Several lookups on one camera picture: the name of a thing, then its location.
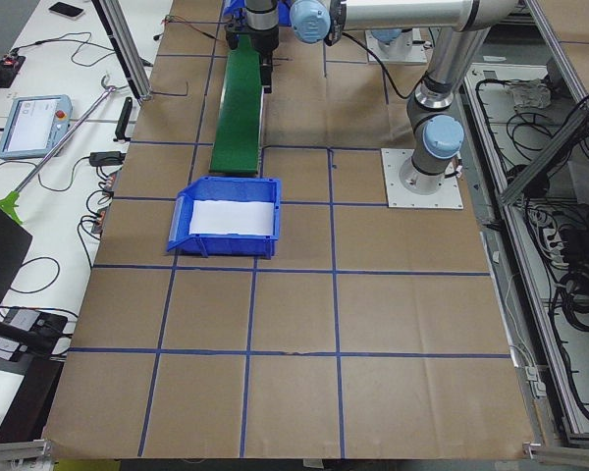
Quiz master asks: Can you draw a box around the far blue plastic bin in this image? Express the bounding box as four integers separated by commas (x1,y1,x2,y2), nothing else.
223,0,293,26

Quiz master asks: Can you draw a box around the black power adapter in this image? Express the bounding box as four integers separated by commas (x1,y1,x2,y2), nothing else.
88,151,126,167

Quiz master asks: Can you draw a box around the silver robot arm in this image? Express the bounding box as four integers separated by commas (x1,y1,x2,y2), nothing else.
236,1,515,159

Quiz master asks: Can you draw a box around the white foam bin liner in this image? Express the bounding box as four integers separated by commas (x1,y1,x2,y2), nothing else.
188,200,274,236

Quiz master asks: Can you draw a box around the teach pendant tablet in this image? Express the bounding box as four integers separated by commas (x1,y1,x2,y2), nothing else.
0,94,73,160

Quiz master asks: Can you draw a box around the black smartphone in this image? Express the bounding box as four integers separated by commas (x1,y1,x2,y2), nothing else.
48,1,84,21

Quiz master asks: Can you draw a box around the green conveyor belt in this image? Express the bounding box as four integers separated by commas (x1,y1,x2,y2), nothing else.
209,36,263,176

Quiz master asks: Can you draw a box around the blue bin with buttons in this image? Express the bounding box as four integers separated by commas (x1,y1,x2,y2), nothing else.
167,176,282,259

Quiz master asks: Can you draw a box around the long reach grabber tool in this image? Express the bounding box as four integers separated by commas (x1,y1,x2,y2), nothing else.
0,73,132,225

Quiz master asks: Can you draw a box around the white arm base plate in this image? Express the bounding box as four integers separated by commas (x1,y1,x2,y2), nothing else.
381,148,463,210

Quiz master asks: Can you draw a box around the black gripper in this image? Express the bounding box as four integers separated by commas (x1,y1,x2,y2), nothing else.
252,26,279,93

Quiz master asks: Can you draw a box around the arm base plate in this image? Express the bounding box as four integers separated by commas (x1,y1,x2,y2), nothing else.
365,28,428,65

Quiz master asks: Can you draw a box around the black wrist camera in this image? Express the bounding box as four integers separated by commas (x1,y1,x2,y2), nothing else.
225,14,249,50

